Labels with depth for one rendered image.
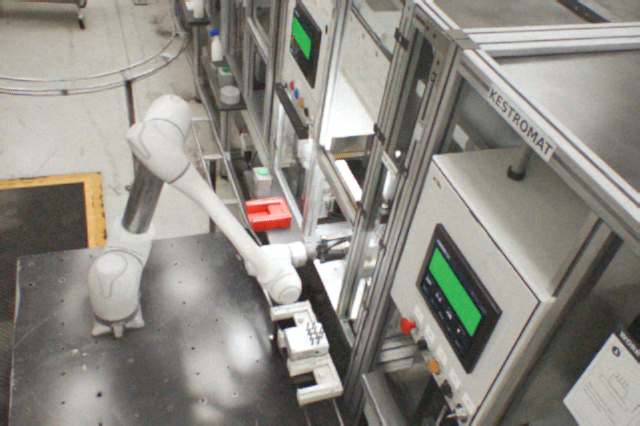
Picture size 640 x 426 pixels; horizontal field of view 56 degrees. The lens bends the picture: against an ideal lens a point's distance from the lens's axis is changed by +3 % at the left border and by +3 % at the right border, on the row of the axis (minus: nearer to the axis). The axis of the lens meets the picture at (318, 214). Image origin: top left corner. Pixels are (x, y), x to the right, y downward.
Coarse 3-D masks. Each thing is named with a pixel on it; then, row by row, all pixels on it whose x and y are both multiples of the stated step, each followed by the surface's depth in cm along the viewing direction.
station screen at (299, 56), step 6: (294, 12) 201; (300, 18) 196; (300, 24) 197; (306, 30) 192; (294, 36) 204; (294, 42) 205; (294, 48) 206; (300, 48) 200; (294, 54) 206; (300, 54) 200; (300, 60) 201; (306, 60) 195; (300, 66) 202; (306, 66) 196; (306, 72) 197; (306, 78) 197
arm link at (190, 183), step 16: (192, 176) 181; (192, 192) 184; (208, 192) 186; (208, 208) 187; (224, 208) 188; (224, 224) 187; (240, 224) 189; (240, 240) 186; (256, 256) 186; (272, 272) 188; (288, 272) 190; (272, 288) 188; (288, 288) 186
